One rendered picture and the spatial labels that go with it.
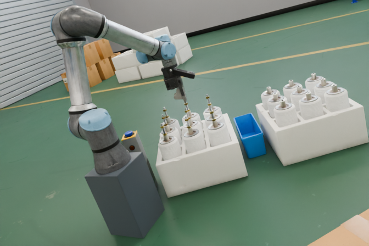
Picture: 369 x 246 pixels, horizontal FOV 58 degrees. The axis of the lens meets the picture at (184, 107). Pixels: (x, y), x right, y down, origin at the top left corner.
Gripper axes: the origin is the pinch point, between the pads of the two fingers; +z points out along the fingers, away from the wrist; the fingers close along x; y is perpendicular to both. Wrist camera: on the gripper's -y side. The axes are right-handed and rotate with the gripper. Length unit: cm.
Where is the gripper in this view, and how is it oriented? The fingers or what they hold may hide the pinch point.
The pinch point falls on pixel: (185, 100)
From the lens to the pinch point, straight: 173.5
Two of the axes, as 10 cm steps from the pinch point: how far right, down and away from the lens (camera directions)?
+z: 3.0, 9.0, 3.0
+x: -0.3, 3.3, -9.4
